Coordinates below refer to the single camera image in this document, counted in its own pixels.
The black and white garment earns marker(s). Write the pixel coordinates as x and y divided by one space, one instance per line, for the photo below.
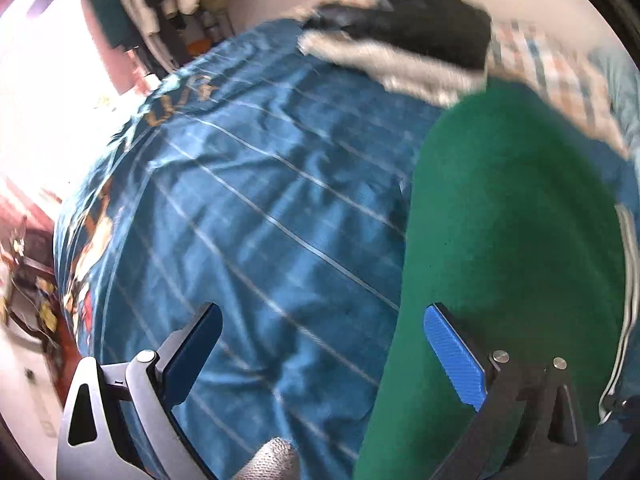
433 50

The plaid pillow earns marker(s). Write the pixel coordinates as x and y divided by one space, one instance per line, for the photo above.
563 78

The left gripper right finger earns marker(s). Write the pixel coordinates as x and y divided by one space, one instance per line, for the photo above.
530 413

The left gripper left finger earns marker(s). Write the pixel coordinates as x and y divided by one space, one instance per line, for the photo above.
117 421

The blue patterned bed sheet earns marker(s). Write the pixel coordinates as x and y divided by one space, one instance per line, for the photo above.
277 187

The grey gloved hand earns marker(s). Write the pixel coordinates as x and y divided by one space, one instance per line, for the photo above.
277 459

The hanging clothes rack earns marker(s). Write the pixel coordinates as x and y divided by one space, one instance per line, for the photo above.
164 34

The light blue blanket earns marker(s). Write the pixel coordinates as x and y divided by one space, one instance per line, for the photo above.
622 76

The green varsity jacket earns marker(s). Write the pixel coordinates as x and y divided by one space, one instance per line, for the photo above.
527 232

